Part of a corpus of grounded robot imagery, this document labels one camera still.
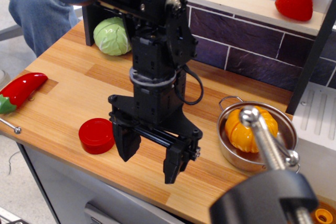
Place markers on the small orange container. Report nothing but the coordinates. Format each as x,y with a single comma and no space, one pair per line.
323,216

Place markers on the black clamp with silver screw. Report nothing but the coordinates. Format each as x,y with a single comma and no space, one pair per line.
277,195

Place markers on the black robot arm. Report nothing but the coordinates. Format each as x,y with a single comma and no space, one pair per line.
162,45

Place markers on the red toy strawberry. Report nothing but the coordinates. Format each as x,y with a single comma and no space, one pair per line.
300,10

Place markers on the red round cap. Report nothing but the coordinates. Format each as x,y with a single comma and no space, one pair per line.
96,136

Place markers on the white toy sink drainboard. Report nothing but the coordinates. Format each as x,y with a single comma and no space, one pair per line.
314,118

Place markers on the orange toy pumpkin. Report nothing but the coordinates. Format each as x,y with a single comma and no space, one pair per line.
242,137

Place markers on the wooden shelf with black frame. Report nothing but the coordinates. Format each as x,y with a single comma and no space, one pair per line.
251,38

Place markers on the silver metal pot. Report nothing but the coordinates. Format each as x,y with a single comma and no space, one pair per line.
252,162

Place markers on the green toy cabbage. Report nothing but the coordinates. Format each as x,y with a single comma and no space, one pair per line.
111,38

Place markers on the grey cabinet drawer handle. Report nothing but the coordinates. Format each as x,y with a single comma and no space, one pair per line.
94,215

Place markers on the person leg in jeans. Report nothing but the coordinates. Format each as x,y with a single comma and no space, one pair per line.
43,22

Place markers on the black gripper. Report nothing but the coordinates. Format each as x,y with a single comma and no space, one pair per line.
155,112

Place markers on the red toy chili pepper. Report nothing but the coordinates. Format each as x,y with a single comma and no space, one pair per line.
16,92

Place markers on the silver metal rod with ball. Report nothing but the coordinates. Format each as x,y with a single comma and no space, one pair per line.
16,129

